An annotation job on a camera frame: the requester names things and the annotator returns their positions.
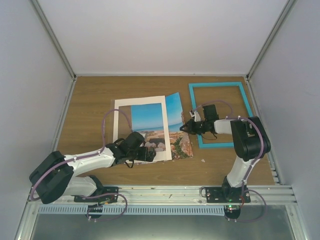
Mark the blue wooden picture frame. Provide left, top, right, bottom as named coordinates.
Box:
left=188, top=81, right=254, bottom=149

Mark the white mat board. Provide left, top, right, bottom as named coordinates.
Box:
left=114, top=95, right=172, bottom=162

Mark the beach landscape photo print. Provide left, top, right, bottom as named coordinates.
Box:
left=130, top=92, right=194, bottom=162

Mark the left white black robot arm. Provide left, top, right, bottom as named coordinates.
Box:
left=29, top=131, right=157, bottom=204

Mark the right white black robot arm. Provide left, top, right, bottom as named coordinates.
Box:
left=179, top=104, right=271, bottom=203

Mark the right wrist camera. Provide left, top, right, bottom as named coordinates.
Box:
left=189, top=110, right=201, bottom=122

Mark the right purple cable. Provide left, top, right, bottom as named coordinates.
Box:
left=193, top=99, right=266, bottom=193

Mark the purple cable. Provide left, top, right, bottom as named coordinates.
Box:
left=29, top=109, right=133, bottom=202
left=193, top=99, right=266, bottom=193

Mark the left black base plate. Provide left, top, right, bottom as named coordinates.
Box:
left=73, top=186, right=119, bottom=204

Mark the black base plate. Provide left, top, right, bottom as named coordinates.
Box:
left=199, top=186, right=251, bottom=204
left=73, top=186, right=119, bottom=204

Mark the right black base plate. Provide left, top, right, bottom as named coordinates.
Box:
left=199, top=186, right=251, bottom=204

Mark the grey slotted cable duct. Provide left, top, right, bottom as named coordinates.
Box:
left=38, top=204, right=225, bottom=216

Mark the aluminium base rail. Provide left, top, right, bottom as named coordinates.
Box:
left=27, top=183, right=298, bottom=206

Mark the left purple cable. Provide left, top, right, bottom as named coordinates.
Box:
left=29, top=109, right=133, bottom=202

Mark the right aluminium corner post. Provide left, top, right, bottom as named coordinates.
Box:
left=245, top=0, right=300, bottom=80

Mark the aluminium corner post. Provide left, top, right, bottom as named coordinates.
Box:
left=245, top=0, right=300, bottom=80
left=29, top=0, right=77, bottom=80

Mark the left aluminium corner post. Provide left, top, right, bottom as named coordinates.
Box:
left=29, top=0, right=77, bottom=80

